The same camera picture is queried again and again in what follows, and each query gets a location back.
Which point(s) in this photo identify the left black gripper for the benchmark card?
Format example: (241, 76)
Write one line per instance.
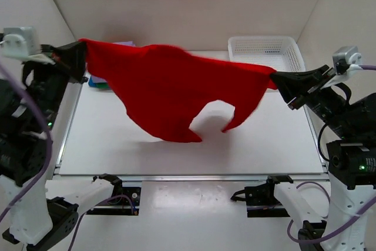
(77, 50)

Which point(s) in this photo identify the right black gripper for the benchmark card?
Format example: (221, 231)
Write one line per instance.
(292, 84)

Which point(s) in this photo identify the red t-shirt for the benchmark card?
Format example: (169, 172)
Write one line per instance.
(163, 87)

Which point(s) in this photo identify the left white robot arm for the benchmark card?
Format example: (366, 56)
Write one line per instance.
(29, 108)

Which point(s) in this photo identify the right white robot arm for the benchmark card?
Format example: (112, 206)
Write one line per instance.
(350, 160)

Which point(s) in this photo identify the folded blue t-shirt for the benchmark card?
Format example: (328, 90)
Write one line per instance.
(93, 81)

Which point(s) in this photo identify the folded green t-shirt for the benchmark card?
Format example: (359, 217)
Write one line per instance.
(102, 85)

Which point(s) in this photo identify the white plastic basket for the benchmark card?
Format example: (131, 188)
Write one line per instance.
(278, 52)

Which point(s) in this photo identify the folded lilac t-shirt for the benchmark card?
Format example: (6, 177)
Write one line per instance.
(126, 43)

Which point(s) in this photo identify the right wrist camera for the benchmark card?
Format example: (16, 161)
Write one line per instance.
(346, 58)

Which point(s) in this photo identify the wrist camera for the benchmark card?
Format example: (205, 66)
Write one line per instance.
(346, 58)
(20, 42)

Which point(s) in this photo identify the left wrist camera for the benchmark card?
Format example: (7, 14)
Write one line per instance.
(20, 42)

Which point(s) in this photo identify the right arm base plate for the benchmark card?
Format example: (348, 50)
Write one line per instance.
(277, 197)

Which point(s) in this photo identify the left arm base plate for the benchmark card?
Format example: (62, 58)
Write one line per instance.
(125, 206)

